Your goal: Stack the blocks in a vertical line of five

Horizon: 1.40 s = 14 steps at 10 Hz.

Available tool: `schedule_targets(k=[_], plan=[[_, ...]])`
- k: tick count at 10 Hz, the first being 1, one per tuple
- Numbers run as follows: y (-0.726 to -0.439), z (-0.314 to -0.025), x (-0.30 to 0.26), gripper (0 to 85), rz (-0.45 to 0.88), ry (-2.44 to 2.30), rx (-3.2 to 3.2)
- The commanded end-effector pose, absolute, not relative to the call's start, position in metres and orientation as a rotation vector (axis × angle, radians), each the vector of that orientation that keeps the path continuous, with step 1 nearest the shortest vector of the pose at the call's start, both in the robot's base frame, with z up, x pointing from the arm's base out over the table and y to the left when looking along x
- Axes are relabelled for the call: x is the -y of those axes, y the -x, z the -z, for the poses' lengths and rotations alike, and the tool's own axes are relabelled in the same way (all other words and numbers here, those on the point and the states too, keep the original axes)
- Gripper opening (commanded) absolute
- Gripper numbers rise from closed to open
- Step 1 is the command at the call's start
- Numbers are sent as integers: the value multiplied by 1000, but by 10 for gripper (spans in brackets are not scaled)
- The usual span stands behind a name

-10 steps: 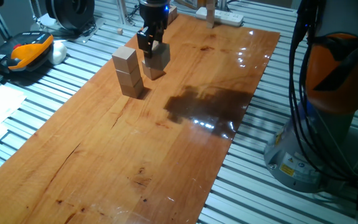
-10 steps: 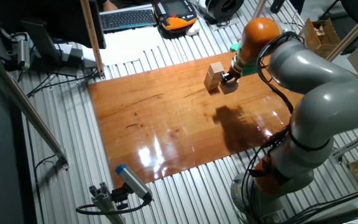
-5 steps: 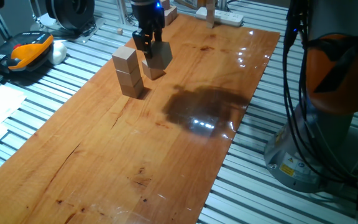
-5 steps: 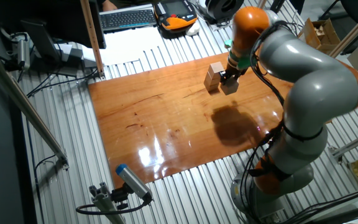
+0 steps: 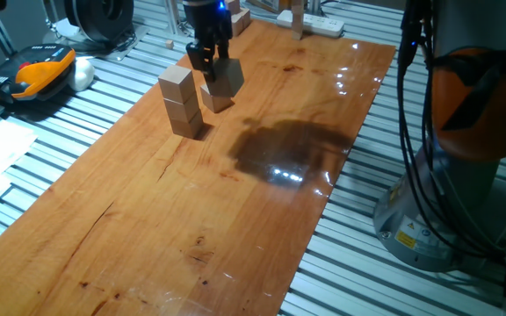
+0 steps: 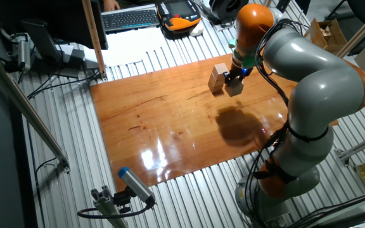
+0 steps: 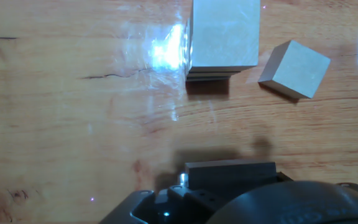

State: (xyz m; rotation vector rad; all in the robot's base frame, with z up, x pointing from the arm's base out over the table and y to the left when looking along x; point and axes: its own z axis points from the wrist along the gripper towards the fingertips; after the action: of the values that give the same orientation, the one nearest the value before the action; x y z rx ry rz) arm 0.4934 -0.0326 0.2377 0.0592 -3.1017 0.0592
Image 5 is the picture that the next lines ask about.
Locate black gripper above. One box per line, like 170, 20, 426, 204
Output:
183, 0, 232, 83

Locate light wooden cube block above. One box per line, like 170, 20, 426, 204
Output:
157, 64, 197, 105
199, 83, 235, 114
163, 94, 202, 125
206, 57, 246, 98
168, 112, 205, 140

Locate wide wooden block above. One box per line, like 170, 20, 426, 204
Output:
230, 8, 252, 38

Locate cardboard box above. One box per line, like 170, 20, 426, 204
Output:
247, 0, 293, 14

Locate white power strip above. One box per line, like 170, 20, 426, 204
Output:
276, 9, 346, 39

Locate black round device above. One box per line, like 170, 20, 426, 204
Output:
62, 0, 136, 46

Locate white rounded object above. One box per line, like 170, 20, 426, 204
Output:
67, 57, 97, 93

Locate orange and black teach pendant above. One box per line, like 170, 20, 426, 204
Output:
0, 43, 77, 105

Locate varnished wooden board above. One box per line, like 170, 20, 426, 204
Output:
0, 19, 397, 316

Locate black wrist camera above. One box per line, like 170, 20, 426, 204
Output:
214, 0, 235, 41

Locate black cable bundle along arm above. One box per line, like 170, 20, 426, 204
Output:
396, 0, 506, 269

